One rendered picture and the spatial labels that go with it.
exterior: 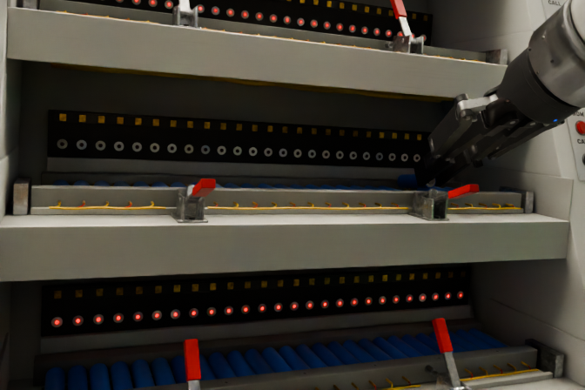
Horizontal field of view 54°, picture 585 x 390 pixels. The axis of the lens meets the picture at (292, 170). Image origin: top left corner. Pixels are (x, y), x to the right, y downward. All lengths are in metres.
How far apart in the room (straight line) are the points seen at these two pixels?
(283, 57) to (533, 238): 0.35
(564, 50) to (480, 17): 0.38
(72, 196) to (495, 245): 0.45
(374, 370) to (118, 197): 0.32
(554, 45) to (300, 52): 0.25
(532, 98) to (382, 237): 0.19
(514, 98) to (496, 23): 0.31
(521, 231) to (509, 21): 0.30
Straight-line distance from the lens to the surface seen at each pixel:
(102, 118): 0.69
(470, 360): 0.71
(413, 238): 0.61
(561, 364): 0.77
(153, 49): 0.58
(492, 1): 0.89
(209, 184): 0.47
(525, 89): 0.57
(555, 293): 0.77
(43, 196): 0.56
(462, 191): 0.59
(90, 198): 0.56
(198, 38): 0.58
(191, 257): 0.52
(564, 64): 0.53
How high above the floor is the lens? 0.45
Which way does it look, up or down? 15 degrees up
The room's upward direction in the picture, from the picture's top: 4 degrees counter-clockwise
